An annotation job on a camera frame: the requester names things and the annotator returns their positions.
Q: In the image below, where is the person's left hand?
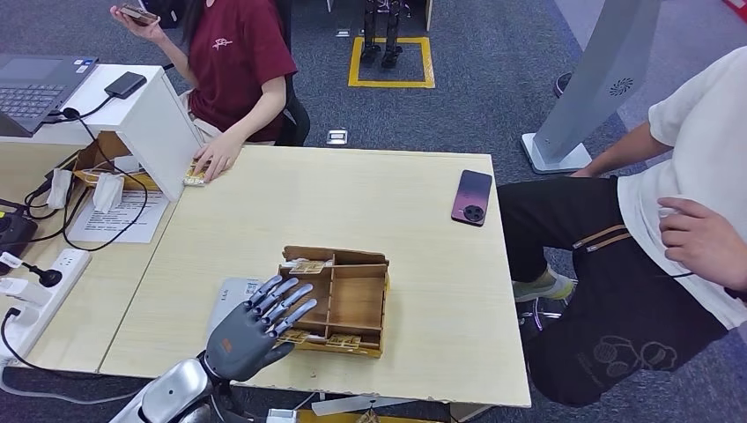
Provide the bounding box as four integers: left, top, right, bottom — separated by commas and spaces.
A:
191, 135, 245, 183
657, 197, 747, 293

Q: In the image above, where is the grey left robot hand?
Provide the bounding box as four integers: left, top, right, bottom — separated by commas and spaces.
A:
203, 275, 319, 383

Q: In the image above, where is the person's right hand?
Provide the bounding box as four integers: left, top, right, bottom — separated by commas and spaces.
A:
109, 4, 165, 43

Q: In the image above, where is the dark smartphone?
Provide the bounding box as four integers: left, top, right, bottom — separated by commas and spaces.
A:
118, 4, 159, 26

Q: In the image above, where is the stack of gold cards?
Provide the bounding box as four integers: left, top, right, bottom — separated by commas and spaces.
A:
182, 163, 208, 188

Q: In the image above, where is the grey card reader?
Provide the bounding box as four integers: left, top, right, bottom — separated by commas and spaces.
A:
205, 277, 265, 338

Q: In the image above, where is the person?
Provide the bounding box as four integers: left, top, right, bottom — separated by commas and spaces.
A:
497, 45, 747, 408
109, 0, 312, 183

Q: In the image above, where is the black cabinet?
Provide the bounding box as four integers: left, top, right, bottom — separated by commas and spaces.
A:
139, 0, 182, 30

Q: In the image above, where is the black power bank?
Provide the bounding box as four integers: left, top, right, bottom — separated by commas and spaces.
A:
104, 71, 149, 100

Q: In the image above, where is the white desk riser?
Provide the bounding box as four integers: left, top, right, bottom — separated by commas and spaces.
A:
0, 63, 205, 203

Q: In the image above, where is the black office chair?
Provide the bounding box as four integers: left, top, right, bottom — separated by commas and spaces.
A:
274, 0, 312, 148

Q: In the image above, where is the printed paper sheet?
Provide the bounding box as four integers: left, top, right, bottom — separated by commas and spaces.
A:
67, 189, 170, 245

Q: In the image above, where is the wooden compartment box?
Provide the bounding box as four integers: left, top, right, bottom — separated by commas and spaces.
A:
269, 245, 391, 360

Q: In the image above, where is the grey laptop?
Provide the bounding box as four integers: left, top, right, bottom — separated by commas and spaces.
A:
0, 53, 100, 139

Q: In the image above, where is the cardboard box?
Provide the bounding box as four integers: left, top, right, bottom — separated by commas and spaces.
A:
72, 130, 161, 193

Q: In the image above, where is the white power strip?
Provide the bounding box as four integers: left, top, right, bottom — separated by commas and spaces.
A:
0, 248, 93, 366

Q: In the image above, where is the grey kiosk stand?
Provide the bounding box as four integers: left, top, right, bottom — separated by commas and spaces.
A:
520, 0, 663, 176

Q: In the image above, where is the black plug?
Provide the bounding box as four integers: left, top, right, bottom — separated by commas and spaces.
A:
22, 263, 64, 288

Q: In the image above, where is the white and black humanoid robot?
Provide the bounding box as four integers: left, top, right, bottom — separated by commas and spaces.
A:
359, 0, 405, 70

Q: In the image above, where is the black desk device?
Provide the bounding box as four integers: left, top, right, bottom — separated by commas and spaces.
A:
0, 211, 39, 276

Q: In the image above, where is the dark shoe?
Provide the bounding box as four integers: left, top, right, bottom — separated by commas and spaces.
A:
552, 71, 576, 100

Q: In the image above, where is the white charger adapter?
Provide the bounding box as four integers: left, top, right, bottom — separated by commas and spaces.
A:
0, 277, 36, 305

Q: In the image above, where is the red object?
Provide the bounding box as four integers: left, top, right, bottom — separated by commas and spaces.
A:
721, 0, 747, 25

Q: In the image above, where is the maroon smartphone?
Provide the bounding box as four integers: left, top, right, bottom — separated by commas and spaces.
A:
450, 169, 494, 227

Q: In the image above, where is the black power bank cable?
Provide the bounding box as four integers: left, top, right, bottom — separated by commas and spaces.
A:
26, 96, 152, 253

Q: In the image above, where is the white cable tag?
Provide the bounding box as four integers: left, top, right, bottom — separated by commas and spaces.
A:
46, 167, 74, 210
92, 172, 127, 214

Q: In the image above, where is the grey floor cable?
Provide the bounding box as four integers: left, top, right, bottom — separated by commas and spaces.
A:
0, 364, 141, 407

